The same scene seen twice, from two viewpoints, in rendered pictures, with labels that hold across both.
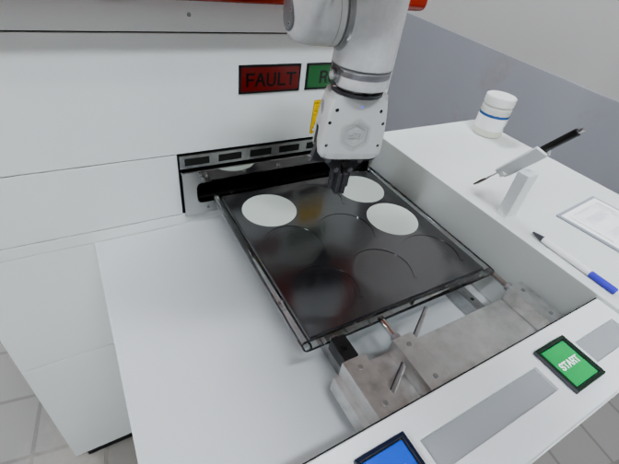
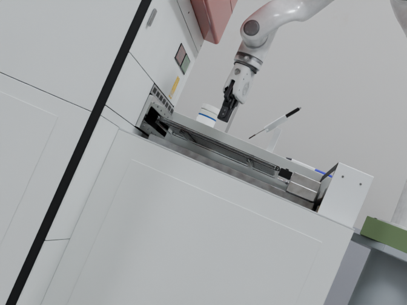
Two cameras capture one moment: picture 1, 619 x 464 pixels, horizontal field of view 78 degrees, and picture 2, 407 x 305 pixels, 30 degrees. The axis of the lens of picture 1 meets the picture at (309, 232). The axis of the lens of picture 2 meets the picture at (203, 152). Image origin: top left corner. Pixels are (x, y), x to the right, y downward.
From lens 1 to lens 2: 1.98 m
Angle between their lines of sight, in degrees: 61
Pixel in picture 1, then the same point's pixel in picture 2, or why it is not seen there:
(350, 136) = (244, 89)
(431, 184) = (225, 139)
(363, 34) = (266, 45)
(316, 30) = (262, 39)
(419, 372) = not seen: hidden behind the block
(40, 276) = (102, 141)
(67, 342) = (67, 218)
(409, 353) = not seen: hidden behind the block
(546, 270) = (300, 170)
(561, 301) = not seen: hidden behind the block
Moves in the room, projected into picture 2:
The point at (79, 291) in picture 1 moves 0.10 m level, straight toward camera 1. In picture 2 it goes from (96, 166) to (134, 183)
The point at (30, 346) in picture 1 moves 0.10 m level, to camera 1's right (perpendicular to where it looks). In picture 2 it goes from (64, 210) to (95, 221)
